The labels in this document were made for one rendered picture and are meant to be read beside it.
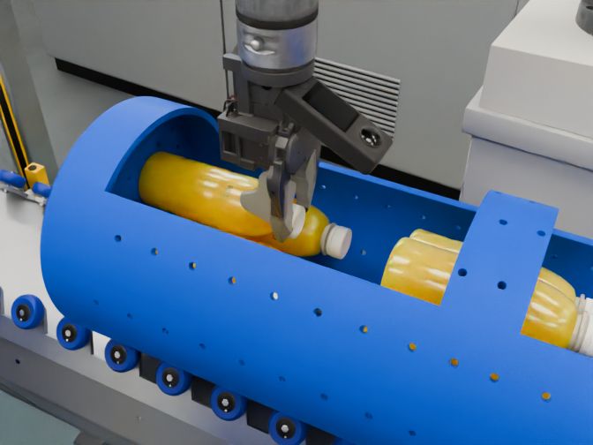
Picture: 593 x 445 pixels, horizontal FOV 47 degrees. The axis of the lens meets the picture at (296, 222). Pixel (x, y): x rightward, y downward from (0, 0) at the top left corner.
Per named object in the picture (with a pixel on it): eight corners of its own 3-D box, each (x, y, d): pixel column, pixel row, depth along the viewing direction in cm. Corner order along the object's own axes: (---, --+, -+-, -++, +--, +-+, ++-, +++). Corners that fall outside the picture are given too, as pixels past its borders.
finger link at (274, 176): (281, 201, 74) (287, 128, 69) (296, 206, 73) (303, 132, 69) (261, 220, 70) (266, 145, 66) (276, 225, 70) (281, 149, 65)
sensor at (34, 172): (39, 184, 118) (31, 161, 114) (51, 188, 117) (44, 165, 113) (6, 208, 112) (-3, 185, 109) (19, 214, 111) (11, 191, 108)
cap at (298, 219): (296, 210, 79) (310, 214, 79) (282, 240, 78) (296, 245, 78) (288, 196, 76) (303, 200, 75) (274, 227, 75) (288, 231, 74)
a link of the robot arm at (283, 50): (331, 4, 63) (292, 40, 57) (329, 50, 66) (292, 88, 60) (260, -10, 65) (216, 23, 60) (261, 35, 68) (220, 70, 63)
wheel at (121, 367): (111, 332, 83) (101, 335, 81) (142, 335, 82) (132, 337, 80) (110, 368, 83) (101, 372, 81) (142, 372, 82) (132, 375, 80)
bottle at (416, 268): (406, 221, 66) (604, 282, 60) (396, 275, 70) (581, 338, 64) (380, 261, 61) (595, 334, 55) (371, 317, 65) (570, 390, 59)
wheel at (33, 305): (23, 289, 88) (11, 290, 86) (49, 300, 87) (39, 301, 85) (15, 321, 89) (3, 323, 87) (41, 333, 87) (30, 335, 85)
